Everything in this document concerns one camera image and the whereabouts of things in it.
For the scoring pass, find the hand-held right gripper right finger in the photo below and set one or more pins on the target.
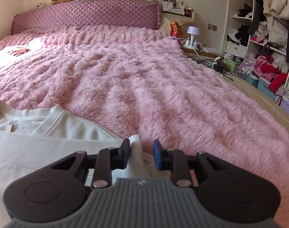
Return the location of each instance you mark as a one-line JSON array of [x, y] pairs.
[[157, 154]]

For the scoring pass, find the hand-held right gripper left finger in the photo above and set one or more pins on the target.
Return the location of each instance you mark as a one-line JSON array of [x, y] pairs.
[[125, 152]]

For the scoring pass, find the white printed sweatshirt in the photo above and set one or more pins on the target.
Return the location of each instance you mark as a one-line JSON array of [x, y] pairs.
[[51, 144]]

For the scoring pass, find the pink fuzzy blanket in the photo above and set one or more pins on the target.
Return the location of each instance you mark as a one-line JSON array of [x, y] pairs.
[[158, 87]]

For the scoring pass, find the beige bedside table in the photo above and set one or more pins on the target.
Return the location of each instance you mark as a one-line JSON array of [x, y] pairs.
[[207, 52]]

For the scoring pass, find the green basket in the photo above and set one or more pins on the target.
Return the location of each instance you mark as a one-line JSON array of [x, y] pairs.
[[232, 66]]

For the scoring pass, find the light blue storage bin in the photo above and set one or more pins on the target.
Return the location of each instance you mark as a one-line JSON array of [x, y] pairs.
[[265, 91], [250, 80]]

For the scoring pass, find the red snack bag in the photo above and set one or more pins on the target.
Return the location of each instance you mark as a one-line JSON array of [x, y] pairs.
[[176, 29]]

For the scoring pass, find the white table lamp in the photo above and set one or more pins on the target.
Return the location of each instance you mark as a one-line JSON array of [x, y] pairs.
[[193, 30]]

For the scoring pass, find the white drawer box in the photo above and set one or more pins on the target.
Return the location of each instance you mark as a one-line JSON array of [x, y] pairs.
[[236, 49]]

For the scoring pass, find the red garment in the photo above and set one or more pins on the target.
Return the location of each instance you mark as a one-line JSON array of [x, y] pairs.
[[275, 78]]

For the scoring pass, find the purple quilted headboard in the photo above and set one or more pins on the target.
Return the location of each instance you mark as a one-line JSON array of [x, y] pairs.
[[87, 16]]

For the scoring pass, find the small brown pink cloth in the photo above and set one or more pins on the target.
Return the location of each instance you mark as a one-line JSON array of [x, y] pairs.
[[18, 50]]

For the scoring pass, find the white desk organizer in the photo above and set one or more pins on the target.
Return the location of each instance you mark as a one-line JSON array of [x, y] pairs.
[[167, 6]]

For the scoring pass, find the white plush toy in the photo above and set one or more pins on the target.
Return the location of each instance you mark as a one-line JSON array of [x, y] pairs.
[[41, 4]]

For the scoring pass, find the white open wardrobe shelving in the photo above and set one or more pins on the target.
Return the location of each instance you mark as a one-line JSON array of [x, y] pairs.
[[240, 2]]

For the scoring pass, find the dark hanging jacket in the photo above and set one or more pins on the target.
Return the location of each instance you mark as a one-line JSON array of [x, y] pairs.
[[256, 11]]

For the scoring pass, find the cream puffer jacket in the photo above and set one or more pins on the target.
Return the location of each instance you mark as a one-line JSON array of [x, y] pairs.
[[278, 9]]

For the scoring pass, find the beige bed frame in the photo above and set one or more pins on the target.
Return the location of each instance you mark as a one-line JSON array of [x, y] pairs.
[[261, 102]]

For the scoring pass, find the wall socket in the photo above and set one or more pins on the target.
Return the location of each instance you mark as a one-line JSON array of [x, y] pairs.
[[212, 27]]

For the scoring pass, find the cream bedside wall shelf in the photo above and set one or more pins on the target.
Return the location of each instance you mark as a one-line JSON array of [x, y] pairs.
[[180, 15]]

